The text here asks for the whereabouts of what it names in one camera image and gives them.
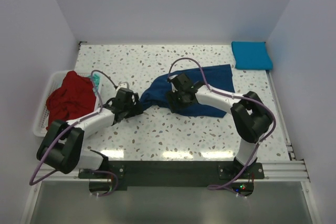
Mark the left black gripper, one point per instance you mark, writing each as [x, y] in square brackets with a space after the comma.
[136, 108]

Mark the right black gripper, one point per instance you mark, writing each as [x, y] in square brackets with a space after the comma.
[172, 96]

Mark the dark blue t shirt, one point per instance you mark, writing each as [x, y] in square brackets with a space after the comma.
[217, 76]

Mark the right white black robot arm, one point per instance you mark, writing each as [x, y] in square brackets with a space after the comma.
[252, 119]

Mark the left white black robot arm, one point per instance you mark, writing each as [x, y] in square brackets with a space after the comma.
[62, 146]

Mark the mint green t shirt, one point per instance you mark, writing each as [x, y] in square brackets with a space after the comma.
[95, 78]

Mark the red t shirt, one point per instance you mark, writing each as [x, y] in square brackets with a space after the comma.
[73, 99]

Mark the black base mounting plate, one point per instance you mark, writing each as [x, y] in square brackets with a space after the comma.
[121, 175]

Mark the folded light blue t shirt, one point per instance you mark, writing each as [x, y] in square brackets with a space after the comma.
[251, 56]

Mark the white plastic laundry basket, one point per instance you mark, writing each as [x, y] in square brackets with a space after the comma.
[54, 82]

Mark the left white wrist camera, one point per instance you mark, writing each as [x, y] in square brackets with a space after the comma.
[124, 85]

